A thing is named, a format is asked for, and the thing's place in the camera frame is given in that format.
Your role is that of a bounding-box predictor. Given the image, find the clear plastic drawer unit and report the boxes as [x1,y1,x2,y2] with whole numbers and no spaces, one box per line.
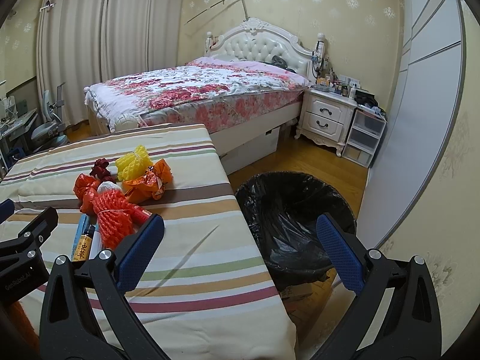
[343,106,386,168]

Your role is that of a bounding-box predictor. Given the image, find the white cardboard box under bed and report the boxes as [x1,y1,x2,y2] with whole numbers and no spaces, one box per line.
[220,127,280,175]

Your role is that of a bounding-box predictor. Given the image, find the desk with clutter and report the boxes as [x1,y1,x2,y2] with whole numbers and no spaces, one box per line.
[1,96,38,171]

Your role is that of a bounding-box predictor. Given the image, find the white sliding wardrobe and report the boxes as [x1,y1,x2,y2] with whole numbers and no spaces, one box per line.
[357,0,465,249]

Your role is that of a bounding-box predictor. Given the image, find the black lined trash bin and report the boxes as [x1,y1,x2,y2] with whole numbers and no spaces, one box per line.
[235,172,356,292]

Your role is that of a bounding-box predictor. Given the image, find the orange foil wrapper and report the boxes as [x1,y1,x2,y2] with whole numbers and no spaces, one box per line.
[122,159,173,204]

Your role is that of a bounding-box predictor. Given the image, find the thin rod on wall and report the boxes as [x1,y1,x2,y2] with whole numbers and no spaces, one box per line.
[185,0,250,26]

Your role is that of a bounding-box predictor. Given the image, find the white bed with floral quilt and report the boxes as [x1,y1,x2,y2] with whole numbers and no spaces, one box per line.
[84,18,312,155]

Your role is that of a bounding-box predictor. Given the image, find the red foam net bottle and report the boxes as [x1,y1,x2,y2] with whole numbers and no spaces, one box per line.
[92,181,151,250]

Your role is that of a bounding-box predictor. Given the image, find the grey desk chair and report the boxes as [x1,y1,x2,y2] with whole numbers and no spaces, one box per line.
[31,82,69,153]

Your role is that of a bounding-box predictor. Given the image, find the beige curtain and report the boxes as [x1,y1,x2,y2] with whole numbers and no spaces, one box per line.
[36,0,182,125]

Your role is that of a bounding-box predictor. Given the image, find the red plastic wrapper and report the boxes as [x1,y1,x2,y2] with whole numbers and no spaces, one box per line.
[73,173,100,216]

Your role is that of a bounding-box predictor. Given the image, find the nightstand clutter items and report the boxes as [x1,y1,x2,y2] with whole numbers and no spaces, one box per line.
[312,49,386,116]

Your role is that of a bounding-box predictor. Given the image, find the white two-drawer nightstand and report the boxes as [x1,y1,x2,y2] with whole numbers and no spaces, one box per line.
[295,88,357,157]

